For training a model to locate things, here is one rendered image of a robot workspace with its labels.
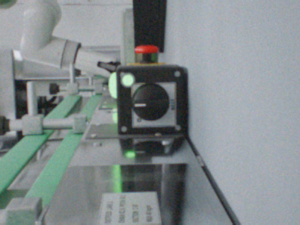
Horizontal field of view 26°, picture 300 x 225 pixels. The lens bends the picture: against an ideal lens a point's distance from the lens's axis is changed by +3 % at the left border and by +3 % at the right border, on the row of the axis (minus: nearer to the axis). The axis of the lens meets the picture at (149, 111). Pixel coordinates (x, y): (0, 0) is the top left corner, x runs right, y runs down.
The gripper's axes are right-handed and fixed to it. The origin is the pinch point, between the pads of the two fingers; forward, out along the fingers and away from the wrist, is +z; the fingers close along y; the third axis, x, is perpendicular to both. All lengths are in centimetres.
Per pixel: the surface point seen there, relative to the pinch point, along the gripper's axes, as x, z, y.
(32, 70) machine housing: -12, -35, -74
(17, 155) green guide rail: -8, -13, 86
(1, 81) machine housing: -19, -45, -74
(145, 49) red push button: 7, -1, 55
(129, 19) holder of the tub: 12.2, -4.6, 7.2
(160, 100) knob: 2, 2, 88
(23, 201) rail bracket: -4, -8, 116
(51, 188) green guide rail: -7, -7, 102
